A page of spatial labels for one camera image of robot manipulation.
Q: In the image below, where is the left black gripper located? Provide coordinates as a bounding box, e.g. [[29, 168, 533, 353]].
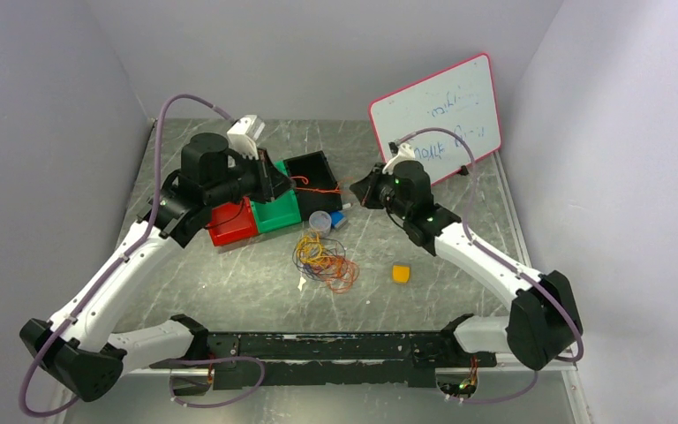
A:
[[206, 145, 296, 208]]

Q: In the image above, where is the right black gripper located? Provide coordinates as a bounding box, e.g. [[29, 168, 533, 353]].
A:
[[351, 162, 411, 221]]

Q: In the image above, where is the orange cable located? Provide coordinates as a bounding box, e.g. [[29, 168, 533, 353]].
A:
[[317, 254, 361, 294], [289, 175, 355, 197]]

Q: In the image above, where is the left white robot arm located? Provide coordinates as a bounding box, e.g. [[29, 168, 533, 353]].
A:
[[19, 132, 294, 402]]

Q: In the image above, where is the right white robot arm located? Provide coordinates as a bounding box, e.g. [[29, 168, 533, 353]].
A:
[[350, 161, 583, 371]]

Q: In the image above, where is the green plastic bin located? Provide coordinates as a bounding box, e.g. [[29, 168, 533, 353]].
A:
[[251, 190, 302, 233]]

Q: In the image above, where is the black plastic bin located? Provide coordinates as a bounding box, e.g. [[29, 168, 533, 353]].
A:
[[283, 150, 343, 222]]

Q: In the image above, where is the blue eraser block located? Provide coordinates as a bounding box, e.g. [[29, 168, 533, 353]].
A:
[[329, 211, 347, 229]]

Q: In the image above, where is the clear round container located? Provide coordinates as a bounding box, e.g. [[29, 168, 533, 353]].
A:
[[308, 210, 332, 238]]

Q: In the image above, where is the red plastic bin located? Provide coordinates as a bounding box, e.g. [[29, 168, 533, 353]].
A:
[[206, 197, 259, 246]]

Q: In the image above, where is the orange yellow block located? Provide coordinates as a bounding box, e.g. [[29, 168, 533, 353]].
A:
[[391, 264, 411, 284]]

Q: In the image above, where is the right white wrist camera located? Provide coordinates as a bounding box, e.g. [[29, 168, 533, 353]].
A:
[[382, 141, 416, 175]]

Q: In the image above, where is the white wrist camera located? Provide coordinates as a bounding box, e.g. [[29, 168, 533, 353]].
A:
[[382, 141, 416, 175], [226, 115, 265, 160]]

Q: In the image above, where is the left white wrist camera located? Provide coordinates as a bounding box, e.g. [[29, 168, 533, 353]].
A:
[[226, 115, 265, 160]]

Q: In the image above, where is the yellow cable bundle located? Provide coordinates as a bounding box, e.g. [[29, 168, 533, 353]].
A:
[[295, 229, 329, 271]]

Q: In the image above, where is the purple cable in pile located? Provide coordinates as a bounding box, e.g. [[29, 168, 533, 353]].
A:
[[293, 232, 347, 281]]

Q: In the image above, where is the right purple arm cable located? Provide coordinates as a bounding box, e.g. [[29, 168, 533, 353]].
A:
[[388, 127, 584, 406]]

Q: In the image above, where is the white board with red frame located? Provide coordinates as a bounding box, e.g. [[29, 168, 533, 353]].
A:
[[368, 53, 501, 185]]

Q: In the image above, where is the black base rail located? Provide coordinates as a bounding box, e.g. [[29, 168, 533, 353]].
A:
[[149, 330, 498, 391]]

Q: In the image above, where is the aluminium frame rail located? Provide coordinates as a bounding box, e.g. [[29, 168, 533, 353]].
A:
[[493, 351, 577, 375]]

